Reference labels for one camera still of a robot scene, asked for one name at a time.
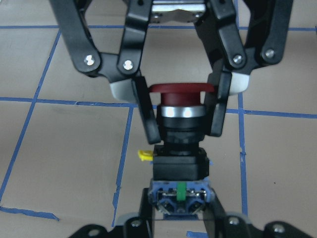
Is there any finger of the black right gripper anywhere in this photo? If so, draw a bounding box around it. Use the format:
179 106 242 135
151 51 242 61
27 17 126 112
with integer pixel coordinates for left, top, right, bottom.
50 0 160 144

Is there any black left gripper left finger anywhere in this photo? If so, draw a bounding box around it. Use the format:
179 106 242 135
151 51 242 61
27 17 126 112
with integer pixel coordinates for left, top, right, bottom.
137 188 155 238

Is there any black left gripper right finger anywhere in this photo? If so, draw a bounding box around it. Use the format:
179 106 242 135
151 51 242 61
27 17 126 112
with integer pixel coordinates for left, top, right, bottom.
203 192 227 238

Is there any red emergency stop button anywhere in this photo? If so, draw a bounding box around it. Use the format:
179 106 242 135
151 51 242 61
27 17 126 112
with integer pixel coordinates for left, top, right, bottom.
138 83 215 216

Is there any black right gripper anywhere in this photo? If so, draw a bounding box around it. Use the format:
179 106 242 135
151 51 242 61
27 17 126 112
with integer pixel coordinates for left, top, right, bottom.
150 0 293 137

